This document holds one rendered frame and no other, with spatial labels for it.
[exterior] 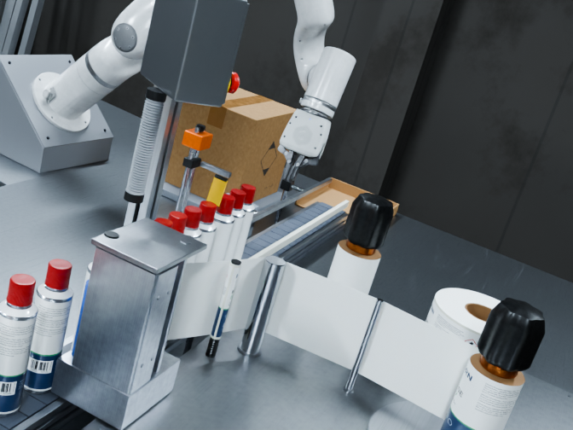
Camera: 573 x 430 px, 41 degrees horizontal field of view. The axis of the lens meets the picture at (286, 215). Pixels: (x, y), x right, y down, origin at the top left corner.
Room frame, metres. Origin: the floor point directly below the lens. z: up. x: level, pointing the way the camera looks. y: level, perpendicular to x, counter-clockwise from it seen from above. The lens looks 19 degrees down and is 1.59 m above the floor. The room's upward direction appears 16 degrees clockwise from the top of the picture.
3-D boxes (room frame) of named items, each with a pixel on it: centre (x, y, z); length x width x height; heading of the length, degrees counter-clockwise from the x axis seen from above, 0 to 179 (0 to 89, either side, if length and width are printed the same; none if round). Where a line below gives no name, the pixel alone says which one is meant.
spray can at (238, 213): (1.49, 0.11, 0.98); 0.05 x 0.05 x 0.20
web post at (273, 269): (1.23, 0.00, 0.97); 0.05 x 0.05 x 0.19
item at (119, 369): (0.99, 0.18, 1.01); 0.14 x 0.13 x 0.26; 161
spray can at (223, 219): (1.44, 0.12, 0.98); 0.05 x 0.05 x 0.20
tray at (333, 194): (2.37, -0.19, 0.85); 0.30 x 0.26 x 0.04; 161
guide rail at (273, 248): (1.69, 0.00, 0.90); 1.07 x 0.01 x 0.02; 161
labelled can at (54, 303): (0.96, 0.29, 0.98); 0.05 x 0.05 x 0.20
